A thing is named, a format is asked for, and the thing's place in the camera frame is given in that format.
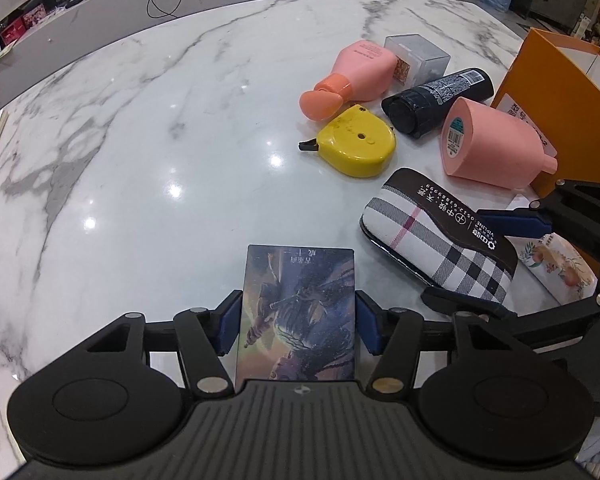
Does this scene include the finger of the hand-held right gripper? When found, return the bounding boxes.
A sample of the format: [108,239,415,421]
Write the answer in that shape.
[420,284,600,342]
[476,179,600,263]

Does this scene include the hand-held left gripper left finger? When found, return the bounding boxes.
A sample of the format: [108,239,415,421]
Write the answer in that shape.
[82,290,243,396]

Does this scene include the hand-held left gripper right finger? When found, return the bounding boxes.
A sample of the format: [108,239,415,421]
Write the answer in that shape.
[355,290,523,395]

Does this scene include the white hand cream tube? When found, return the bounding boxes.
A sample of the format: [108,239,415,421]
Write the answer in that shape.
[519,232,600,306]

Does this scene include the illustrated dark box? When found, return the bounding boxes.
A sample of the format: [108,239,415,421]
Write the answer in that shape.
[234,245,363,396]

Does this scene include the plaid glasses case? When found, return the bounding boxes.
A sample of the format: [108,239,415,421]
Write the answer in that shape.
[359,167,520,306]

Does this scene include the wide pink bottle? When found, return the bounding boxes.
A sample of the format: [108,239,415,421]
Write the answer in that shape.
[440,97,558,191]

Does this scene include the orange cardboard box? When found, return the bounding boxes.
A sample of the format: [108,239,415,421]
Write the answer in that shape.
[490,27,600,198]

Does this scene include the yellow tape measure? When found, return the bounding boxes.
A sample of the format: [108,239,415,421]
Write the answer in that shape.
[298,105,397,179]

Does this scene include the pink pump bottle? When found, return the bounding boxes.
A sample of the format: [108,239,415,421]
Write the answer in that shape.
[300,40,401,121]

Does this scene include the black bottle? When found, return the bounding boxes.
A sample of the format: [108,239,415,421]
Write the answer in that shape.
[381,69,495,137]

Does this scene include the clear plastic box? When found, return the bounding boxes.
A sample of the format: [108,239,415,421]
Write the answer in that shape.
[384,34,452,86]

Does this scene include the red boxes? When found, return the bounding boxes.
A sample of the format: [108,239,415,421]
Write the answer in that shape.
[0,2,48,43]

